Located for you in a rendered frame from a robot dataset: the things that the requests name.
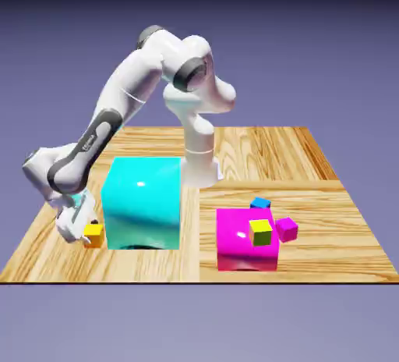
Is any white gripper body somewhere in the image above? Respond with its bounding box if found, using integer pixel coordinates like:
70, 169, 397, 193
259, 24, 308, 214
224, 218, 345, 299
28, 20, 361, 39
55, 190, 97, 243

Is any small orange cube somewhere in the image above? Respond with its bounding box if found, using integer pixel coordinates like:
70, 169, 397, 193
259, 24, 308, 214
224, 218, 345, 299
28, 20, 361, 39
83, 223, 104, 250

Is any small blue cube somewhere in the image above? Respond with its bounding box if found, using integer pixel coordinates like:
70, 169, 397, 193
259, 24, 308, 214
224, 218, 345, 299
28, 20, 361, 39
249, 197, 272, 210

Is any small yellow green cube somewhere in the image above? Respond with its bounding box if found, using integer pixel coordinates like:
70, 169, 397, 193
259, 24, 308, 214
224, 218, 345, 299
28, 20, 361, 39
248, 218, 274, 247

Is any small magenta cube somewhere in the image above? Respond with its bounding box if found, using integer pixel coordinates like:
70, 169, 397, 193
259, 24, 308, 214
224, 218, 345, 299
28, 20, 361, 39
274, 216, 299, 243

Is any large cyan box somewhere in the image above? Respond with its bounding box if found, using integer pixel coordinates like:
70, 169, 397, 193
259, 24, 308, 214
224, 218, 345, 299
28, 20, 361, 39
100, 156, 182, 251

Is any large magenta box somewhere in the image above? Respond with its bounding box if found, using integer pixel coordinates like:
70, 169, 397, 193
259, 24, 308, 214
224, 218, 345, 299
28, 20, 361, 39
216, 208, 281, 273

